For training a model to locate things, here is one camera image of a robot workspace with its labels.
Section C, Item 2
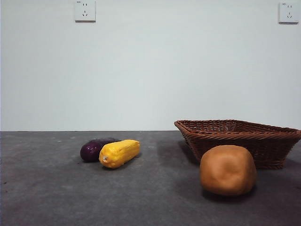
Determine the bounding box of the brown wicker basket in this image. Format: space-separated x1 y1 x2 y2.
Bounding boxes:
174 119 301 170

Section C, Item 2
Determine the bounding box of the yellow corn cob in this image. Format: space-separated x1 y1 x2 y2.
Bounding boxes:
98 139 141 170

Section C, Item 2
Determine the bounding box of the purple eggplant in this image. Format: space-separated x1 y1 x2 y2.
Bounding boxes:
79 137 122 163

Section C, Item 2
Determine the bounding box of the brown potato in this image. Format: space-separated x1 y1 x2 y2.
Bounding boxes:
199 145 257 197

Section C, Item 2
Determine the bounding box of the white wall socket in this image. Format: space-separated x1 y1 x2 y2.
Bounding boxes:
75 0 96 24
278 2 300 24

